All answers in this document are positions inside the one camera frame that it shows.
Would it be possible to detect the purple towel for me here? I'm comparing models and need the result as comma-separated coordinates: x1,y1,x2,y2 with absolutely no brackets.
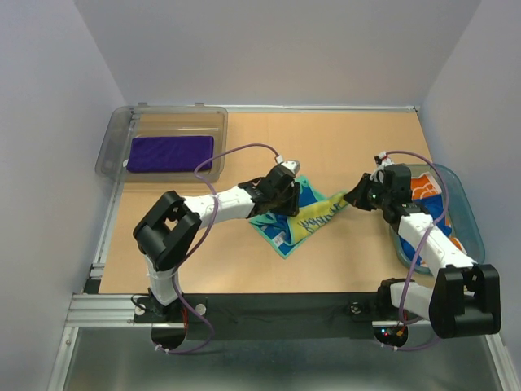
126,136,214,174

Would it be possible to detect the teal plastic bin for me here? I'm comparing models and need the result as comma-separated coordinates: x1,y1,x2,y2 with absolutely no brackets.
409,164,485,264

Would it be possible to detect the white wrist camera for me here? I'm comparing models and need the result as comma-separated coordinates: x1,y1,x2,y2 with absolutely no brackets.
370,152,394,183
275,155,300,176

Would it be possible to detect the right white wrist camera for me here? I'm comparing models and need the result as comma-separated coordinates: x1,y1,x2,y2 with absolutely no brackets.
370,152,394,183

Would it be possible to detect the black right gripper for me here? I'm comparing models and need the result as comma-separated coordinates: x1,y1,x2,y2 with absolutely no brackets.
342,172,391,210

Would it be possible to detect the smoky clear plastic bin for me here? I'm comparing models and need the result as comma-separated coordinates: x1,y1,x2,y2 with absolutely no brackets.
95,105,228,183

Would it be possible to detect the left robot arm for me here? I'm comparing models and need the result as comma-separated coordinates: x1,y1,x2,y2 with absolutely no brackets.
133,160,300,321

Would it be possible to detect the orange white patterned towel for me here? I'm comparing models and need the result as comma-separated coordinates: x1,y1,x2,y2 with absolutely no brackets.
411,172,466,253

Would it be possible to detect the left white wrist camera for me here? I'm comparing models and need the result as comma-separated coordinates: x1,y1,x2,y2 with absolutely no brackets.
275,155,300,176

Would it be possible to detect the blue towel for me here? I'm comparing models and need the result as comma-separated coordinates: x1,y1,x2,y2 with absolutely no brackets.
398,194,453,271

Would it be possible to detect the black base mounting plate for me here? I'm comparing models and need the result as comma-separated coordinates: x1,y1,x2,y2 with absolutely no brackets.
131,292,409,352

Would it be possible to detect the aluminium frame rail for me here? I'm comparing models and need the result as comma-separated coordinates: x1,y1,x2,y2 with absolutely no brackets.
47,103,514,391

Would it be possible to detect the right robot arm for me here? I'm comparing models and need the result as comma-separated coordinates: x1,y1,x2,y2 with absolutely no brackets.
344,165,501,339

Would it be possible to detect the yellow towel teal trim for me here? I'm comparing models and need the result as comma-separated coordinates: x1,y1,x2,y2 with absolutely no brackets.
249,175,348,259

